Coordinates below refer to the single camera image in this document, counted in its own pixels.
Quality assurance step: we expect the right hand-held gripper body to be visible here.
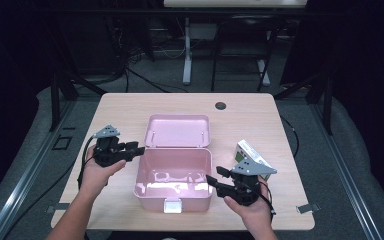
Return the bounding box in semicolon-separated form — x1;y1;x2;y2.
218;157;278;207

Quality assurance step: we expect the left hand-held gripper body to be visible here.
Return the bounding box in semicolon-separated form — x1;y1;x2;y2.
92;124;128;168

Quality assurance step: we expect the white medicine carton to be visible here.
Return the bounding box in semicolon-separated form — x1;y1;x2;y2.
233;139;273;181

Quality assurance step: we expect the pink lidded storage box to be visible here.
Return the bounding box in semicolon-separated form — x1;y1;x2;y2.
133;113;214;214

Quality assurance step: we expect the person's right hand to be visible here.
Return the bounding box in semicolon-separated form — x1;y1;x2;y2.
223;176;275;231

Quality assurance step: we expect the person's left hand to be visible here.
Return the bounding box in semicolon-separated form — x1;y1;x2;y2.
79;144;127;200

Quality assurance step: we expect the grey tape strip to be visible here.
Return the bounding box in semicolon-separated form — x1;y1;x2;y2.
45;202;71;214
295;202;322;215

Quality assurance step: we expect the black metal stand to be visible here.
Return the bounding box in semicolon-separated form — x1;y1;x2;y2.
273;64;335;136
44;19;108;133

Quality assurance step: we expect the white desk leg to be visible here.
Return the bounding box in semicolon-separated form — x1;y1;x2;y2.
258;29;272;87
182;17;194;86

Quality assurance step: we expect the black chair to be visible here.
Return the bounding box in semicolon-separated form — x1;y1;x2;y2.
210;14;282;93

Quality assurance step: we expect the white background desk top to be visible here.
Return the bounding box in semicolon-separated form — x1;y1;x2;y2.
163;0;309;9

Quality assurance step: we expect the right hand-held gripper cable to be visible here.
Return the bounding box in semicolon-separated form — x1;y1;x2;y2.
258;179;277;223

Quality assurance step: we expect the black floor cable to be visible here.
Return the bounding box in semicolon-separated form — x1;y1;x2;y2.
123;65;190;94
279;114;300;159

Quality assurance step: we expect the metal floor rail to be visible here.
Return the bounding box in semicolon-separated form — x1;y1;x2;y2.
309;102;384;240
0;99;78;240

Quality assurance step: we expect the tangle of cables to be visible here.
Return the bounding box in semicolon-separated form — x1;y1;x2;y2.
111;18;156;69

